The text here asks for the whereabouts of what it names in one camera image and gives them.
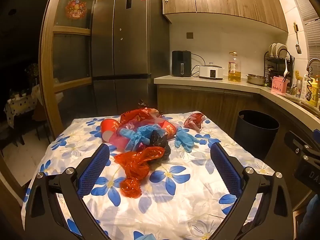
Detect black coiled cable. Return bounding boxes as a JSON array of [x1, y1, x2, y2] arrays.
[[306, 66, 317, 101]]

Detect black trash bin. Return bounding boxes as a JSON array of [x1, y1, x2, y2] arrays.
[[236, 110, 280, 161]]

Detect wooden lower cabinet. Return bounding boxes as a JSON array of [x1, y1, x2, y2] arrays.
[[157, 84, 320, 210]]

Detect grey refrigerator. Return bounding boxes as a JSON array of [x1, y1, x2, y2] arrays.
[[91, 0, 171, 120]]

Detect dark chair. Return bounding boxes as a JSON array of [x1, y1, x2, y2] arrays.
[[14, 110, 50, 147]]

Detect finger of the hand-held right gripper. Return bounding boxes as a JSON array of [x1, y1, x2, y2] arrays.
[[284, 131, 320, 160]]

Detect white electric cooker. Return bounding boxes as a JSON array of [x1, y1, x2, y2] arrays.
[[199, 62, 224, 80]]

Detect window blind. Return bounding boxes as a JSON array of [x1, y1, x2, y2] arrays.
[[287, 0, 320, 58]]

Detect red printed plastic bag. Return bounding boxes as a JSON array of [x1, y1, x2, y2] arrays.
[[120, 99, 161, 131]]

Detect beige countertop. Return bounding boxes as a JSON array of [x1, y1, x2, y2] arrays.
[[154, 75, 320, 126]]

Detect black air fryer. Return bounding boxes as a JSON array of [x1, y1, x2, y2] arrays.
[[172, 50, 192, 77]]

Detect black power cable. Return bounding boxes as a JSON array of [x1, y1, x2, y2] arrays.
[[191, 53, 206, 77]]

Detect black plastic bag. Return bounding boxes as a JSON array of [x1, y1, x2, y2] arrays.
[[149, 130, 172, 161]]

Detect wooden glass door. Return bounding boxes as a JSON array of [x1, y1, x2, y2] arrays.
[[39, 0, 112, 140]]

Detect hanging slotted spatula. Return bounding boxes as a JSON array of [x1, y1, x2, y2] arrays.
[[294, 22, 302, 54]]

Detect knotted blue glove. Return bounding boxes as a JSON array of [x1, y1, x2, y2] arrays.
[[120, 126, 157, 152]]

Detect red paper cup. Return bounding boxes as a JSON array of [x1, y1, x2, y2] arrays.
[[160, 120, 179, 140], [100, 119, 121, 143]]

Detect translucent red plastic bag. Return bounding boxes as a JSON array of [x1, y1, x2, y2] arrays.
[[114, 146, 166, 199]]

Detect steel faucet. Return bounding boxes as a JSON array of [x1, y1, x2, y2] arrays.
[[307, 58, 320, 80]]

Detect blue floral tablecloth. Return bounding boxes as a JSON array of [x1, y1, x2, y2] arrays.
[[21, 110, 275, 240]]

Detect steel sink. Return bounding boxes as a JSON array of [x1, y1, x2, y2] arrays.
[[287, 97, 320, 117]]

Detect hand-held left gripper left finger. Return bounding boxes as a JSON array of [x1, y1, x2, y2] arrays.
[[24, 144, 112, 240]]

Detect steel bowl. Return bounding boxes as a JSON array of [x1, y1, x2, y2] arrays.
[[246, 74, 267, 86]]

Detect polka dot dining table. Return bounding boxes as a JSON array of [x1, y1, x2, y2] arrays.
[[4, 94, 38, 128]]

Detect blue cloth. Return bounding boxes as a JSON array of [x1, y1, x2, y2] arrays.
[[295, 192, 320, 240]]

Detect pink utensil holder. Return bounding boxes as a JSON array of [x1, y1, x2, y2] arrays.
[[271, 76, 289, 95]]

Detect cooking oil bottle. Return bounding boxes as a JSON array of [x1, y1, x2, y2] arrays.
[[228, 52, 242, 82]]

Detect red round door decoration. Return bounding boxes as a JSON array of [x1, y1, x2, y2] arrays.
[[65, 0, 88, 20]]

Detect pink plastic bag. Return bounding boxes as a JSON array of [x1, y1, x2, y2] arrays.
[[110, 122, 140, 151]]

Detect black dish rack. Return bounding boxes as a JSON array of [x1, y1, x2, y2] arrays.
[[264, 42, 295, 88]]

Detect white plates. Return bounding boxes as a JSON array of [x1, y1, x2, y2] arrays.
[[268, 42, 288, 56]]

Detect yellow detergent bottle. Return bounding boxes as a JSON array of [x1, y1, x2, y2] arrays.
[[309, 79, 320, 107]]

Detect white bottle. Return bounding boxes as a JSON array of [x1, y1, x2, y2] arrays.
[[300, 74, 309, 100]]

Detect red wrapper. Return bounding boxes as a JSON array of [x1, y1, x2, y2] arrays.
[[184, 113, 205, 132]]

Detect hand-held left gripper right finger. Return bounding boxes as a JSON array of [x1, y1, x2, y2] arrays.
[[210, 142, 293, 240]]

